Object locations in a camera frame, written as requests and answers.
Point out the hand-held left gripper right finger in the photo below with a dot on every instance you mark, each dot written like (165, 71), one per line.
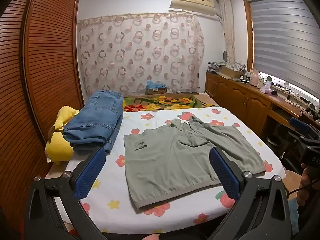
(225, 172)

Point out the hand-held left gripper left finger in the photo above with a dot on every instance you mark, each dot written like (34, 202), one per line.
(90, 172)

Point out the green pants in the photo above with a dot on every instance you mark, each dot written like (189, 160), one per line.
(175, 160)

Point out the yellow plush toy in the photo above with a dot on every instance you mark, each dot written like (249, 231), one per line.
(58, 145)

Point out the blue cloth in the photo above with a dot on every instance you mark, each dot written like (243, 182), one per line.
(155, 84)

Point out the person's right hand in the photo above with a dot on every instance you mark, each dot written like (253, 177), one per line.
(305, 177)

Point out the stack of printed papers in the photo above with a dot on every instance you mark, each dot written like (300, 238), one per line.
(216, 66)

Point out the grey desk fan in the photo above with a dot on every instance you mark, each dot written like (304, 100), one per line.
(225, 57)

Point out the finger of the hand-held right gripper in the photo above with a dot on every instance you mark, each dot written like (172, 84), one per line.
(295, 135)
(297, 123)

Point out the open cardboard box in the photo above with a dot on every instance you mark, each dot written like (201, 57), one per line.
(230, 73)

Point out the dark floral blanket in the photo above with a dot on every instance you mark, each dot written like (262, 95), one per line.
(160, 102)

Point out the wooden side cabinet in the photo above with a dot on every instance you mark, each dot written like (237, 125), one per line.
(240, 97)

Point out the beige air conditioner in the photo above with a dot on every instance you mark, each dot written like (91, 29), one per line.
(192, 2)

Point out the circle patterned sheer curtain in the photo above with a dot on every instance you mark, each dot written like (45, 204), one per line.
(140, 55)

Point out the person's left hand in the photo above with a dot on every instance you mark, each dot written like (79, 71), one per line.
(150, 237)

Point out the wooden louvered wardrobe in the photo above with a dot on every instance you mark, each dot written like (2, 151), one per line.
(50, 55)

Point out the white floral bed sheet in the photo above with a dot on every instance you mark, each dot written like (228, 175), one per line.
(112, 185)

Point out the pink bottle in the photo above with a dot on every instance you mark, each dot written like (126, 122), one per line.
(255, 78)

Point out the folded blue jeans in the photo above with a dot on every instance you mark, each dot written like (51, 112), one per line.
(95, 120)

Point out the beige window curtain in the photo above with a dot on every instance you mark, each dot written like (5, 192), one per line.
(228, 30)

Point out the small cardboard box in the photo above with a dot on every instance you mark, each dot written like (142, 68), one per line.
(156, 91)

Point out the black waste bin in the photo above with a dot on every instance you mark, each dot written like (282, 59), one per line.
(273, 140)

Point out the grey window blind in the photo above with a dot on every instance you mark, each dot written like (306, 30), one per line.
(282, 42)

